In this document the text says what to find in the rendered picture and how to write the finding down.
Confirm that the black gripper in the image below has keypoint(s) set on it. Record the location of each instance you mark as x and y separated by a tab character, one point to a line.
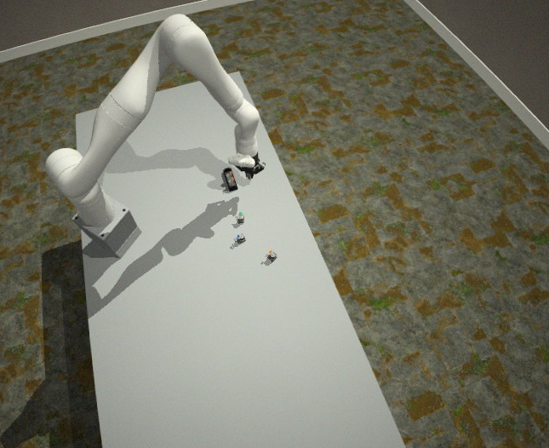
251	171

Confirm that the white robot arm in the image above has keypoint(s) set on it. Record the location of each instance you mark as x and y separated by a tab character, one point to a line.
178	39

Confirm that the black rack with three pockets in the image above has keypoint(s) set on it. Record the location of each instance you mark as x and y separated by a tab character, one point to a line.
233	187

